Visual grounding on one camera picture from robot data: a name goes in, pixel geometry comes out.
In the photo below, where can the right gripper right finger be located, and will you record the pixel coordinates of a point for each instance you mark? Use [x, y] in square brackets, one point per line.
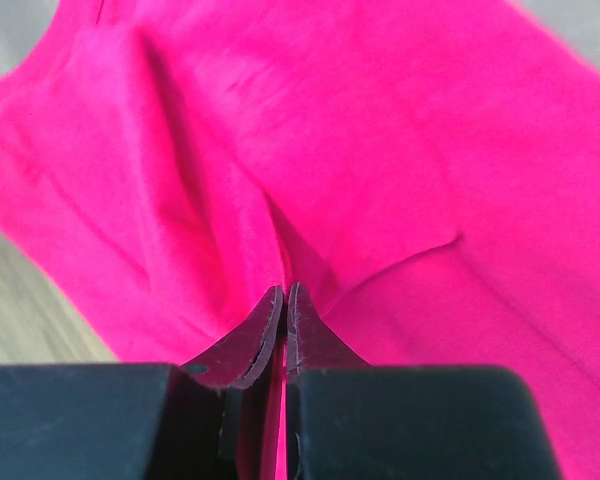
[346, 419]

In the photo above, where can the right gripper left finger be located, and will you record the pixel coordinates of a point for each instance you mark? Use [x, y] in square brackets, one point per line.
[214, 417]

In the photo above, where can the red t shirt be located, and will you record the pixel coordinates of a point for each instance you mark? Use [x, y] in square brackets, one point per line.
[429, 170]

